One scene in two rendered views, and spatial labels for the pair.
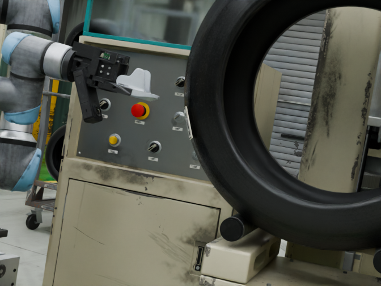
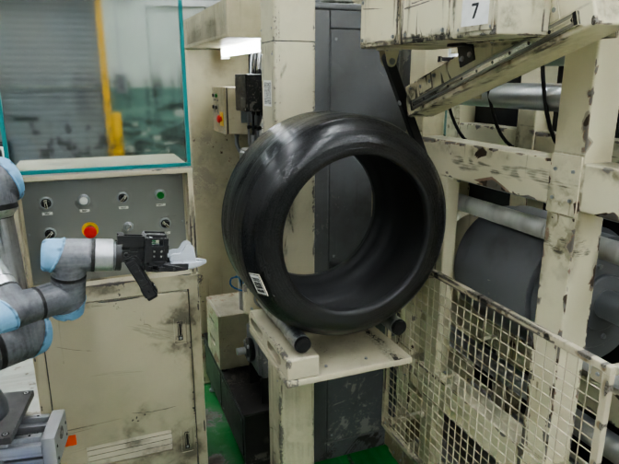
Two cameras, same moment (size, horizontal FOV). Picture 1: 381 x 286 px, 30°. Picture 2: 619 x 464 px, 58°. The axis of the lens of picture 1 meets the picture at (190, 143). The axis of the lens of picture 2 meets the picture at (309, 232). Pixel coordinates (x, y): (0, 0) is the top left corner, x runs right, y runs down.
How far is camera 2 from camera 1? 0.86 m
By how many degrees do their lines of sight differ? 39
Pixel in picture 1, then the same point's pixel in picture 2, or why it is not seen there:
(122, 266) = (115, 361)
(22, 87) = (75, 289)
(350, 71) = not seen: hidden behind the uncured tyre
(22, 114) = (77, 311)
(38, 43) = (82, 248)
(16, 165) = (35, 338)
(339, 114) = (297, 214)
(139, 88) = (192, 261)
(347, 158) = (309, 242)
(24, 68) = (73, 273)
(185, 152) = not seen: hidden behind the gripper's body
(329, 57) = not seen: hidden behind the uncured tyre
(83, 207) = (62, 329)
